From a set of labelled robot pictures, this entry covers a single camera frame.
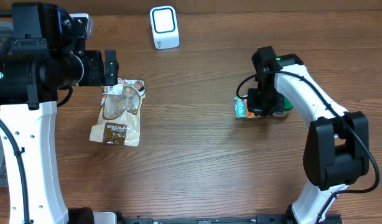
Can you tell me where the small teal packet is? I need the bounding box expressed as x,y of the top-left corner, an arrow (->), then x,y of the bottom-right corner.
234,96 -> 248,118

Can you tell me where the green lid jar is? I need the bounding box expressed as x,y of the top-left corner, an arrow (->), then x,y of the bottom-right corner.
273,98 -> 294,117

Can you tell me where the beige bread bag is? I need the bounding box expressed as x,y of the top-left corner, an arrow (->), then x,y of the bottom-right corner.
89,78 -> 146,146

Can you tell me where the orange white packet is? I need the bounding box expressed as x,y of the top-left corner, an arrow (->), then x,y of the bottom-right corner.
246,111 -> 259,118

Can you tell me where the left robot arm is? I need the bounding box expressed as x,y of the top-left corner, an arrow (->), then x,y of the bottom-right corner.
0,2 -> 120,224

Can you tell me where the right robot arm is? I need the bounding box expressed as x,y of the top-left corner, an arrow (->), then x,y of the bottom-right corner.
246,46 -> 370,223

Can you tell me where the white barcode scanner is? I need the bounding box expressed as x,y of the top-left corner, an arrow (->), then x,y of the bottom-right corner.
149,6 -> 180,50

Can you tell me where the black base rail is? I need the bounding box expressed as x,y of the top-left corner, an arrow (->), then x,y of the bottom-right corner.
94,211 -> 343,224

